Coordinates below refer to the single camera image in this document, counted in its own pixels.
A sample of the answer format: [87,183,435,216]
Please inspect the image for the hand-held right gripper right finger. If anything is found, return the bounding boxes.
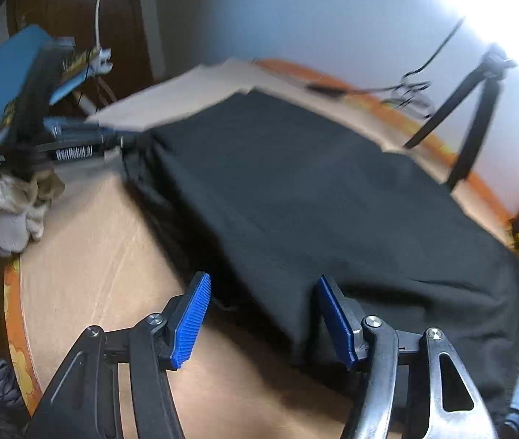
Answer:
[316,274,500,439]

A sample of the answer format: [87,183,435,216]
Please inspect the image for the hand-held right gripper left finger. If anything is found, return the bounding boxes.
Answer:
[26,272,213,439]

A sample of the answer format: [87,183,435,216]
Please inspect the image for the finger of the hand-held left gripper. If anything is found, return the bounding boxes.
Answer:
[53,139,124,162]
[44,117,151,143]

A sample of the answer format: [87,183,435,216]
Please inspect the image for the black pants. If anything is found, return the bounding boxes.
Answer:
[121,90,519,427]

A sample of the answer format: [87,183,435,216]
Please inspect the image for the person's left hand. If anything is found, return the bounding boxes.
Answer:
[0,166,67,258]

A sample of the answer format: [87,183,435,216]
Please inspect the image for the pale cardboard sheet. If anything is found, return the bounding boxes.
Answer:
[84,60,264,132]

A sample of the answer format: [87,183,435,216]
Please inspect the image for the brown wooden door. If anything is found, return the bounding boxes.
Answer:
[7,0,166,108]

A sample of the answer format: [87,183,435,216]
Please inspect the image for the black tripod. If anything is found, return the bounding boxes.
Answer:
[402,45,519,191]

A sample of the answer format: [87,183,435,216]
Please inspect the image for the black cable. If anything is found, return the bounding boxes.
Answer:
[304,17,467,117]

